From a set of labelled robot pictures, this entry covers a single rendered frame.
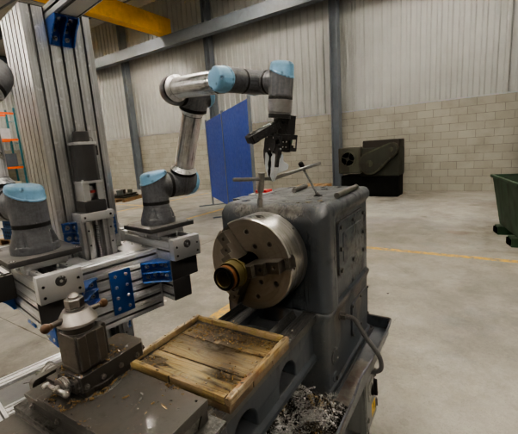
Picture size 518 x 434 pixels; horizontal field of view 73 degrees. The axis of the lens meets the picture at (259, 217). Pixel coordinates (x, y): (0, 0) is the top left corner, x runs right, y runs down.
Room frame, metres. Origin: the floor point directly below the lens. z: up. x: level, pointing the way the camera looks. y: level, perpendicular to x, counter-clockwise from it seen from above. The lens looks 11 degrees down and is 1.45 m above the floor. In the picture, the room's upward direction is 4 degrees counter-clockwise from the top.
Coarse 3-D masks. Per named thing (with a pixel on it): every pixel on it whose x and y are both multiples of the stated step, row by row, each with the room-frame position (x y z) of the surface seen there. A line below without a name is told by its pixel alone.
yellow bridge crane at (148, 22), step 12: (36, 0) 10.81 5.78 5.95; (48, 0) 10.86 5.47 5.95; (108, 0) 12.37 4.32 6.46; (96, 12) 11.96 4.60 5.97; (108, 12) 12.32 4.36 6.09; (120, 12) 12.71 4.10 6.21; (132, 12) 13.09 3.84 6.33; (144, 12) 13.53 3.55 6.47; (120, 24) 13.02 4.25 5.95; (132, 24) 13.09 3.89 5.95; (144, 24) 13.48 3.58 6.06; (156, 24) 13.94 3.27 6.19; (168, 24) 14.44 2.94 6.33
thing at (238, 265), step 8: (224, 264) 1.03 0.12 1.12; (232, 264) 1.02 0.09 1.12; (240, 264) 1.03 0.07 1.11; (216, 272) 1.01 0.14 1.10; (224, 272) 1.06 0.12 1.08; (232, 272) 0.99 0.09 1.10; (240, 272) 1.01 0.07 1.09; (216, 280) 1.01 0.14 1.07; (224, 280) 1.04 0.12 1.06; (232, 280) 0.98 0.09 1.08; (240, 280) 1.00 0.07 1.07; (224, 288) 1.00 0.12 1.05; (232, 288) 1.02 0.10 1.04
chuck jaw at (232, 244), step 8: (224, 232) 1.12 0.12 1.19; (232, 232) 1.15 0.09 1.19; (224, 240) 1.12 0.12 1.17; (232, 240) 1.12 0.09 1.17; (224, 248) 1.10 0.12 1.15; (232, 248) 1.10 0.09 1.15; (240, 248) 1.12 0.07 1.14; (224, 256) 1.10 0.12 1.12; (232, 256) 1.07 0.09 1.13; (240, 256) 1.09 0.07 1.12
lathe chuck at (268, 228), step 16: (240, 224) 1.13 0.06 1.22; (256, 224) 1.10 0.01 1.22; (272, 224) 1.11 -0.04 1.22; (240, 240) 1.14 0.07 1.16; (256, 240) 1.10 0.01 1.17; (272, 240) 1.07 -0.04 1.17; (288, 240) 1.08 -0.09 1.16; (272, 256) 1.07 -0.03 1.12; (288, 256) 1.04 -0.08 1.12; (288, 272) 1.04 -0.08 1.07; (256, 288) 1.11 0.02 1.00; (272, 288) 1.08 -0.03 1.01; (288, 288) 1.05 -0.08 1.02; (256, 304) 1.11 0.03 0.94; (272, 304) 1.08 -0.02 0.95
